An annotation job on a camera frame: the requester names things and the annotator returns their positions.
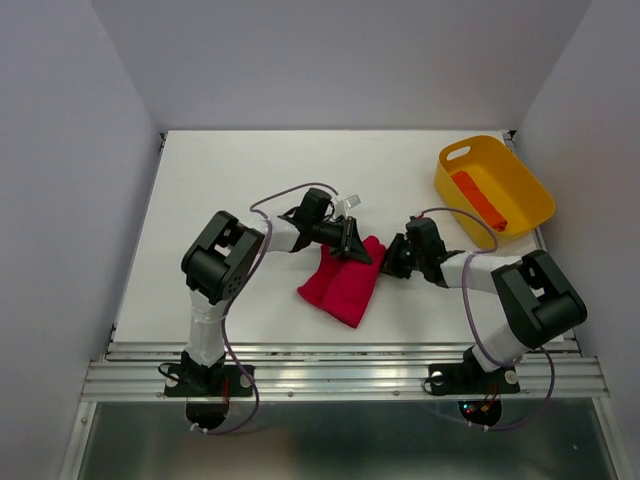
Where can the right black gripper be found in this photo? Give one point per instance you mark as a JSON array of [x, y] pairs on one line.
[[389, 265]]

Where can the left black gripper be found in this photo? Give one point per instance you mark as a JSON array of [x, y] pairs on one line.
[[357, 251]]

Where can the red t shirt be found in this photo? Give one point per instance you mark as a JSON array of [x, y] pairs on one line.
[[343, 289]]

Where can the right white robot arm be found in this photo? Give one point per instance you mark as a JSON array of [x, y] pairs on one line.
[[538, 301]]

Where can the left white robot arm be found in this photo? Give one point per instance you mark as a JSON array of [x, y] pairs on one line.
[[228, 252]]

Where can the orange rolled t shirt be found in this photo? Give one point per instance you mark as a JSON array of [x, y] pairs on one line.
[[487, 211]]

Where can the yellow plastic basket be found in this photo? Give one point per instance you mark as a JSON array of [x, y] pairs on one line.
[[508, 184]]

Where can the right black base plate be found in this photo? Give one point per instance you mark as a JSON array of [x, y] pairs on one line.
[[469, 379]]

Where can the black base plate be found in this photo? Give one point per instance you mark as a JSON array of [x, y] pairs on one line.
[[469, 379], [223, 381]]

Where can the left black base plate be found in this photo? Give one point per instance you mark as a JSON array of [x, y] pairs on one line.
[[223, 381]]

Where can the aluminium rail frame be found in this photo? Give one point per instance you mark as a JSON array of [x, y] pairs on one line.
[[334, 403]]

